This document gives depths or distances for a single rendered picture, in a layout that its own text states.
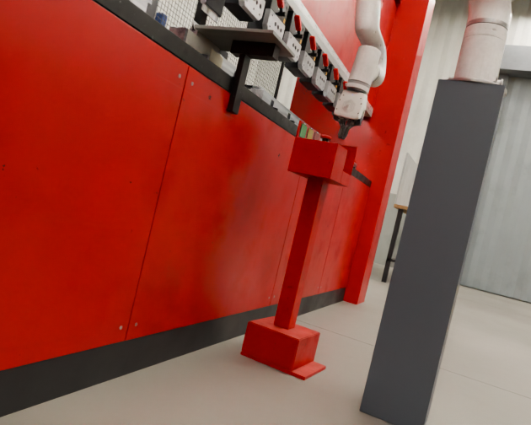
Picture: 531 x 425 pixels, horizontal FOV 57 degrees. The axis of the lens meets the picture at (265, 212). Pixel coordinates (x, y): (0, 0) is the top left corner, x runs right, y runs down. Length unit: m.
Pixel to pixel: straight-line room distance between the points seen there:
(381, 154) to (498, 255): 5.55
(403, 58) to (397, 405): 2.69
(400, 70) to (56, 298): 3.03
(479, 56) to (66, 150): 1.15
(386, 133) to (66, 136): 2.81
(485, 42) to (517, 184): 7.41
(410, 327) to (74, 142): 1.01
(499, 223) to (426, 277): 7.44
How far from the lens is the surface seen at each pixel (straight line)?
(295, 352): 1.66
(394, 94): 3.64
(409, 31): 3.80
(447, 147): 1.49
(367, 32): 1.89
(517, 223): 8.89
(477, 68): 1.58
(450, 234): 1.46
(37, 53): 0.97
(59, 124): 1.01
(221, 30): 1.51
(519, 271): 8.88
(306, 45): 2.29
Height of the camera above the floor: 0.52
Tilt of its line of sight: 1 degrees down
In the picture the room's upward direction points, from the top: 13 degrees clockwise
